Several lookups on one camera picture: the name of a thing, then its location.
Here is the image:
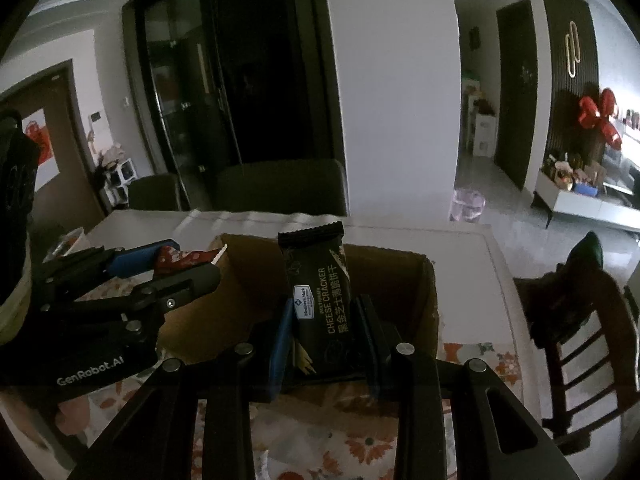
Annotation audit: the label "brown entrance door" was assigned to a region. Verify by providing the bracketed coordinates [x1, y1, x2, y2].
[0, 59, 107, 233]

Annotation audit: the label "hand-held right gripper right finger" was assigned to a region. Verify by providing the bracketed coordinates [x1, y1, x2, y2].
[350, 294, 581, 480]

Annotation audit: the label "brown cardboard box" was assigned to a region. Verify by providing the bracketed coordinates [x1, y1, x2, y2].
[157, 233, 442, 403]

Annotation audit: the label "dark wooden chair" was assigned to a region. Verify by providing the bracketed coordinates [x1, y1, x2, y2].
[514, 232, 640, 457]

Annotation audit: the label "dark room door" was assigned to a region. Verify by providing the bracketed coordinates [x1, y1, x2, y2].
[494, 0, 539, 192]

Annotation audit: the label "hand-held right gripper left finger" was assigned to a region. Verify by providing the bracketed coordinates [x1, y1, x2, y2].
[65, 297, 296, 480]

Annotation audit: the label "white tv cabinet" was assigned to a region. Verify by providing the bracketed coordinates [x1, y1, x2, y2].
[529, 166, 640, 234]

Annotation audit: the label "black cracker packet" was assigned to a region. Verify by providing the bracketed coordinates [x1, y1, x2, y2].
[277, 221, 358, 380]

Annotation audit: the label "red snack packet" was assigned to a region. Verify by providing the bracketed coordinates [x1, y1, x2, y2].
[152, 245, 227, 277]

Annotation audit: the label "wall shelf with ornaments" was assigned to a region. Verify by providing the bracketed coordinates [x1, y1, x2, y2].
[614, 106, 640, 143]

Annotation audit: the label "red door decoration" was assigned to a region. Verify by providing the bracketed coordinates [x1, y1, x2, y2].
[22, 120, 49, 166]

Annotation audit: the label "white snack bag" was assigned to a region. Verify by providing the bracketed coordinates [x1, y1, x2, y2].
[46, 226, 94, 262]

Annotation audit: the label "red balloon decoration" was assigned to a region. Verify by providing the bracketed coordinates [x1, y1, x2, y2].
[576, 87, 624, 149]

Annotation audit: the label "pink trash bin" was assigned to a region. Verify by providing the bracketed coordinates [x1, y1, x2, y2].
[449, 188, 487, 224]

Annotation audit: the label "dark glass sliding door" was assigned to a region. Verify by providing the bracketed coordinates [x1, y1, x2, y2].
[121, 0, 347, 212]

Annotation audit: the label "stack of white storage boxes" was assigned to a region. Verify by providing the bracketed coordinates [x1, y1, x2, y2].
[462, 77, 498, 158]

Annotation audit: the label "gift boxes on cabinet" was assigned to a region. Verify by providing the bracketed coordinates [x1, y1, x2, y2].
[542, 154, 608, 197]

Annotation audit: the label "dark slatted wall panel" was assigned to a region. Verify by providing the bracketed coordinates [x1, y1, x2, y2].
[536, 0, 602, 173]

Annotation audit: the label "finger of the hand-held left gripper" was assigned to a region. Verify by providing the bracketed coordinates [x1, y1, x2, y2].
[42, 264, 222, 329]
[30, 239, 182, 307]

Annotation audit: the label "gold wall ornament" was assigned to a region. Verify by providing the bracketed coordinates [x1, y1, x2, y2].
[564, 21, 582, 81]

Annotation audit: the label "floral tablecloth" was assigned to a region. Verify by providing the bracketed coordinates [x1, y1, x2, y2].
[0, 209, 532, 480]

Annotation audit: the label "small grey dining chair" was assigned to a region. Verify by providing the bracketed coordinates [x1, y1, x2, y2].
[127, 173, 183, 212]

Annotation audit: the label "white cube shelf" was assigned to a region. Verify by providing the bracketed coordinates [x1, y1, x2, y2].
[102, 157, 137, 211]

